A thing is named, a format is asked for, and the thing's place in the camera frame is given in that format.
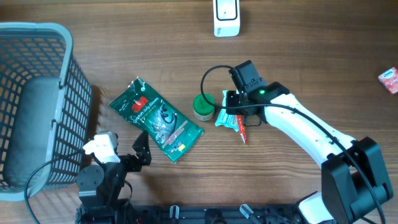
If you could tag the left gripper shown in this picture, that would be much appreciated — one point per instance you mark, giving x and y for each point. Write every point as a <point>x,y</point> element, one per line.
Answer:
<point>143,153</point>

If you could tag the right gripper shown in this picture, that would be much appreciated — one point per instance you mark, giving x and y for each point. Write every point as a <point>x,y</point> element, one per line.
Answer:
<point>231,95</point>

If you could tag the green 3M gloves packet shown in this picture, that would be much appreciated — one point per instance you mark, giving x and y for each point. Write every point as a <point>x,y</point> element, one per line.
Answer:
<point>149,111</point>

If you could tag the teal snack packet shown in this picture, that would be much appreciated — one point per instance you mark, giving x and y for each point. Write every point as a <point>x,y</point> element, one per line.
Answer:
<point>227,120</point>

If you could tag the red stick sachet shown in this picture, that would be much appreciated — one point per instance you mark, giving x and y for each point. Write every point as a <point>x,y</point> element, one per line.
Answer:
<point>241,128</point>

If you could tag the green lid jar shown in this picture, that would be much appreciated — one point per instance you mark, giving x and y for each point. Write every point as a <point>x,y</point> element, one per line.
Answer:
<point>202,110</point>

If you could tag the red white small packet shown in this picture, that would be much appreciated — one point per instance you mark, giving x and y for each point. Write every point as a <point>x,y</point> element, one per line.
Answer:
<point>389,80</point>

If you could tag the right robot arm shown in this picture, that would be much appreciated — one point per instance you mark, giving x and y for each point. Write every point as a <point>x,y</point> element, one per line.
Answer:
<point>353,172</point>

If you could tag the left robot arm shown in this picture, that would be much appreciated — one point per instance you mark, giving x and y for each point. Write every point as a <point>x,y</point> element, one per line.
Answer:
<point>100,184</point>

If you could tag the white barcode scanner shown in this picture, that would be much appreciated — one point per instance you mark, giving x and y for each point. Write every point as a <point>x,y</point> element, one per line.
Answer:
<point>226,16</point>

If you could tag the grey plastic mesh basket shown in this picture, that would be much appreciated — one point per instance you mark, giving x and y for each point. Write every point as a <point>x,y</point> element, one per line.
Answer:
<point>45,107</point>

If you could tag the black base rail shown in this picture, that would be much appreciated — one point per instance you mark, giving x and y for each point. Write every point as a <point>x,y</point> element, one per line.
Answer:
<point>279,213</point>

